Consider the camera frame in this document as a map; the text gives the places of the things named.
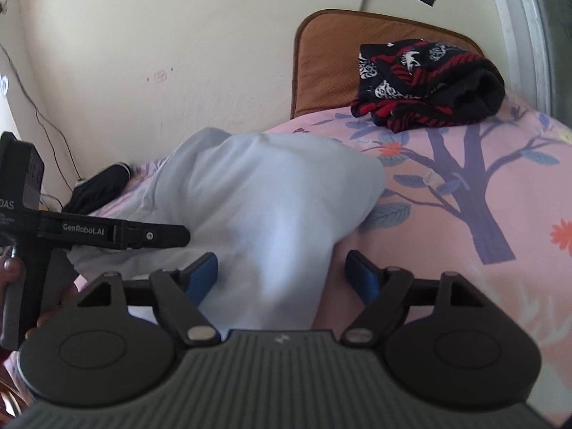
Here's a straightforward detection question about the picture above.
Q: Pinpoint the black red white patterned garment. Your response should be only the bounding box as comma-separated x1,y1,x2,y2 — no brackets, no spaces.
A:
351,38,507,134

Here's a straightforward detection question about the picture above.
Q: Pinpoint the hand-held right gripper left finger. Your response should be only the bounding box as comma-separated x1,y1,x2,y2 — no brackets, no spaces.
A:
77,252,221,348

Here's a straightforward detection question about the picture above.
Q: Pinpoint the brown cushion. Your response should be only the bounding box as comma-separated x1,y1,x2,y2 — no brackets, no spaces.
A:
290,9,486,119

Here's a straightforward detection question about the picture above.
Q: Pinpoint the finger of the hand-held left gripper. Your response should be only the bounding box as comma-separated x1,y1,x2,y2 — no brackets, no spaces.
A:
112,223,191,250

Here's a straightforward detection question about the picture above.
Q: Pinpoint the pink floral bedsheet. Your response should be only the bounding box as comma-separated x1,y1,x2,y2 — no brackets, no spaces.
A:
71,94,572,429

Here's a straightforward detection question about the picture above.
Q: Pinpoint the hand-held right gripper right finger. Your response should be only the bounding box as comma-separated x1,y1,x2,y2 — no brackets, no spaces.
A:
341,250,486,348

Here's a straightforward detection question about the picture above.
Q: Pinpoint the light blue garment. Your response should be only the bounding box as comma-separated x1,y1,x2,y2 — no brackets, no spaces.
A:
67,127,388,332

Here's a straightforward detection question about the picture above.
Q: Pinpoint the white window frame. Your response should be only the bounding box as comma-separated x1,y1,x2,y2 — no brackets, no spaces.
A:
485,0,572,131

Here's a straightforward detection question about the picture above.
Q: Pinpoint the thin black wall cable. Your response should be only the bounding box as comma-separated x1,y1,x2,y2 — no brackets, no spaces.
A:
0,45,85,180

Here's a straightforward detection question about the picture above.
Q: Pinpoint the person's left hand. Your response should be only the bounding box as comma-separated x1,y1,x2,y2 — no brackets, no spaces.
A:
0,256,80,341

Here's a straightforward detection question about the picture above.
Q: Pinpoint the small black garment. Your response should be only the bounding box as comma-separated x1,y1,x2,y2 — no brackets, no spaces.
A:
63,164,132,215

